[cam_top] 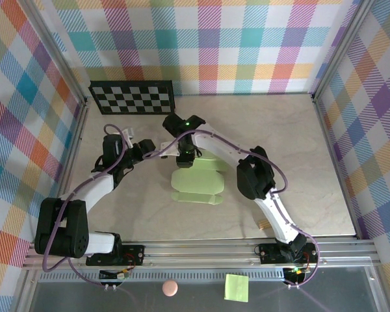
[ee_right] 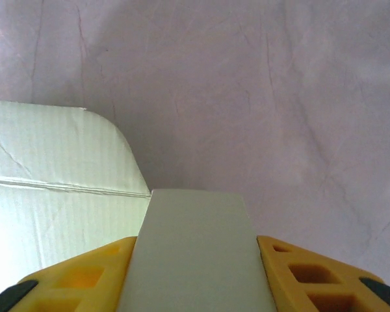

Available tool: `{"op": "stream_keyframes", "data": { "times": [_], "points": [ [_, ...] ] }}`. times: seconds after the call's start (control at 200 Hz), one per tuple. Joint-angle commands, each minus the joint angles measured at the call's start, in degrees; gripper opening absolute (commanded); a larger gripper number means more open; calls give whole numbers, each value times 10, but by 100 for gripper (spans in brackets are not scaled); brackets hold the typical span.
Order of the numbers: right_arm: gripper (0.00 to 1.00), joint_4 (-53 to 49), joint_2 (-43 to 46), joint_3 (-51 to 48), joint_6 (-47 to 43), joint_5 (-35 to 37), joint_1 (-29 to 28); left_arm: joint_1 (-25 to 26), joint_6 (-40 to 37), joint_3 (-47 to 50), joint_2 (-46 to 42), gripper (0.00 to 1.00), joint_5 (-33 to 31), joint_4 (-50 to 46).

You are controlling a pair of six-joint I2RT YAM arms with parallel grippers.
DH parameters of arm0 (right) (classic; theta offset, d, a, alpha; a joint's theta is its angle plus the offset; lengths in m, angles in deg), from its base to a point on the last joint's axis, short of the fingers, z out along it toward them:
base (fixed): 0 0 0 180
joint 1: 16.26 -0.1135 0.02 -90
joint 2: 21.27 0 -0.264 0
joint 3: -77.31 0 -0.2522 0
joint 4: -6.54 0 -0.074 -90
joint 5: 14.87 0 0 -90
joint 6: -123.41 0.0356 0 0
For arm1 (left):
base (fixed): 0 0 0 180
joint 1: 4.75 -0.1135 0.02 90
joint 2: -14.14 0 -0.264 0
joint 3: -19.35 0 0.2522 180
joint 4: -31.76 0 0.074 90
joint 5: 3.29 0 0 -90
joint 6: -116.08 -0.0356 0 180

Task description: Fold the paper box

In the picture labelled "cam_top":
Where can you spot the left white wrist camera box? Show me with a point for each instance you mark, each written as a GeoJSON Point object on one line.
{"type": "Point", "coordinates": [127, 134]}

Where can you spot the pink round disc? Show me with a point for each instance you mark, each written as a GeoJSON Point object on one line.
{"type": "Point", "coordinates": [170, 288]}

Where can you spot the green sticky note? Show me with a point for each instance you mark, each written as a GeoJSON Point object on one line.
{"type": "Point", "coordinates": [236, 288]}

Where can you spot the aluminium cross rail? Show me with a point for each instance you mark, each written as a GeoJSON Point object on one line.
{"type": "Point", "coordinates": [198, 253]}

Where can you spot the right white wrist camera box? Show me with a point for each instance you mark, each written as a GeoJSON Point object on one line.
{"type": "Point", "coordinates": [169, 151]}

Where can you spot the black white checkerboard panel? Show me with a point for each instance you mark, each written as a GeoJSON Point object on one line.
{"type": "Point", "coordinates": [133, 97]}

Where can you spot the dark reflective panel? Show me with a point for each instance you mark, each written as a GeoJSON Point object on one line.
{"type": "Point", "coordinates": [344, 292]}

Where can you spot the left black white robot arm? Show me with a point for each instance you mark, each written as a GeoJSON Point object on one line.
{"type": "Point", "coordinates": [61, 227]}

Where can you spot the aluminium side rail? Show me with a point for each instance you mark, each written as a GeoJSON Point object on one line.
{"type": "Point", "coordinates": [72, 156]}
{"type": "Point", "coordinates": [334, 162]}

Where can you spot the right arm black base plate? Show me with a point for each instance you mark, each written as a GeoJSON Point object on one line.
{"type": "Point", "coordinates": [268, 253]}

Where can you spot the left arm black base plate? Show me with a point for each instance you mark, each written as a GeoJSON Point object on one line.
{"type": "Point", "coordinates": [133, 253]}

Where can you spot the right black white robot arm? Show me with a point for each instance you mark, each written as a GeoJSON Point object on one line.
{"type": "Point", "coordinates": [255, 175]}

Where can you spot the small tan corrugated cardboard piece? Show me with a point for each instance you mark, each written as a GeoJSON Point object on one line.
{"type": "Point", "coordinates": [263, 225]}

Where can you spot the aluminium corner post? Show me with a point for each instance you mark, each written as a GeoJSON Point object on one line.
{"type": "Point", "coordinates": [53, 48]}
{"type": "Point", "coordinates": [340, 48]}

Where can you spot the small black connector board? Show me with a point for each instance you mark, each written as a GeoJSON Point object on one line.
{"type": "Point", "coordinates": [112, 275]}
{"type": "Point", "coordinates": [295, 276]}

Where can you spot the light green paper box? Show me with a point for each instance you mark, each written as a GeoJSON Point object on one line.
{"type": "Point", "coordinates": [198, 185]}

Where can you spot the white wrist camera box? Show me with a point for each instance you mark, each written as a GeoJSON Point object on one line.
{"type": "Point", "coordinates": [127, 134]}
{"type": "Point", "coordinates": [169, 151]}

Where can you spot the perforated metal strip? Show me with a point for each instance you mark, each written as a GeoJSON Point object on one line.
{"type": "Point", "coordinates": [182, 277]}

